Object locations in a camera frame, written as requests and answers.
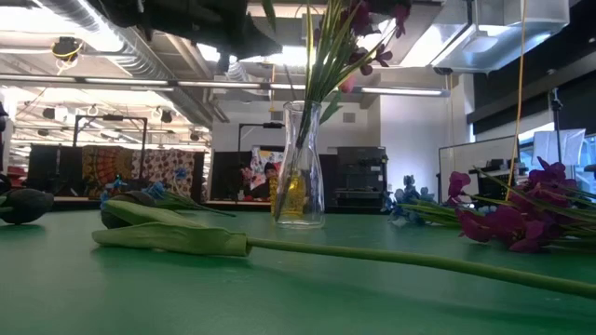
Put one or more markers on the black partition panel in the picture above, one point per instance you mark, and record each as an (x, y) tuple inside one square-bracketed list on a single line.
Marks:
[(51, 167), (226, 177)]

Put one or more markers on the silver vent hood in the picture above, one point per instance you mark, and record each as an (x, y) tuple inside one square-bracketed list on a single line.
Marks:
[(503, 42)]

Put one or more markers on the black camera gantry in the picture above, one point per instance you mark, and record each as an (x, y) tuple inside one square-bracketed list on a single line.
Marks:
[(272, 125), (112, 117)]

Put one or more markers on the orange mandala tapestry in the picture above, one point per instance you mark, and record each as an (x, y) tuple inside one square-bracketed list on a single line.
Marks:
[(104, 167)]

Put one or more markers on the black pegboard desk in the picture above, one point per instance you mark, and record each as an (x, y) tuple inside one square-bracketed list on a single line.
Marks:
[(489, 188)]

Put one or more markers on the clear glass vase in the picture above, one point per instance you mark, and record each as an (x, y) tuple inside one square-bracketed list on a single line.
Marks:
[(314, 205)]

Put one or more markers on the green tulip stem with leaves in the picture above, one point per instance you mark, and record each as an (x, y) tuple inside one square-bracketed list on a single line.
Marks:
[(186, 237)]

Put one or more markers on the black ceiling dome device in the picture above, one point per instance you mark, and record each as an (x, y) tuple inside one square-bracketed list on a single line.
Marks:
[(66, 48)]

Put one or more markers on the colourful poster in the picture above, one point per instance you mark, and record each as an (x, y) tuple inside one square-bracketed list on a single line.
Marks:
[(261, 156)]

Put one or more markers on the white sheet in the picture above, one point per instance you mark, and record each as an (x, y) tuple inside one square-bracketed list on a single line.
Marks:
[(559, 146)]

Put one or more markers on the small pink flower vase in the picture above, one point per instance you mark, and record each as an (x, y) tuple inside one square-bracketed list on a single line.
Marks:
[(247, 179)]

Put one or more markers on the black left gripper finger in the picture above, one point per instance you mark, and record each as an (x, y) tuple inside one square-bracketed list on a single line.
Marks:
[(256, 46)]

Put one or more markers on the pink artificial tulip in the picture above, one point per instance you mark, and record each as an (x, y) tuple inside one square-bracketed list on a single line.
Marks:
[(348, 84)]

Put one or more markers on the black tripod stand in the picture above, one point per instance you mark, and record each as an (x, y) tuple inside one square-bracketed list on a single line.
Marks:
[(556, 100)]

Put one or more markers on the black equipment rack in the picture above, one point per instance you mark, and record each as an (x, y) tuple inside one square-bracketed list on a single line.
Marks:
[(361, 177)]

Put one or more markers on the magenta artificial flower bunch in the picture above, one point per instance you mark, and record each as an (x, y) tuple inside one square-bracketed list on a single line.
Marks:
[(521, 228), (326, 56)]

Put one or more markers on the dark artificial tulip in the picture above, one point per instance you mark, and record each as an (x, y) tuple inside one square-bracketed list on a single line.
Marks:
[(28, 205)]

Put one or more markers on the glass partition panel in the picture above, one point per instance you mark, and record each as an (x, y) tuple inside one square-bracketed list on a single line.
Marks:
[(465, 158)]

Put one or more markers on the white floral tapestry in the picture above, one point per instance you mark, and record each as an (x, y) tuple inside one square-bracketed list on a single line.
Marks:
[(163, 167)]

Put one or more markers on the green table mat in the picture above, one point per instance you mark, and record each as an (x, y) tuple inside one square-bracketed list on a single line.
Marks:
[(298, 298)]

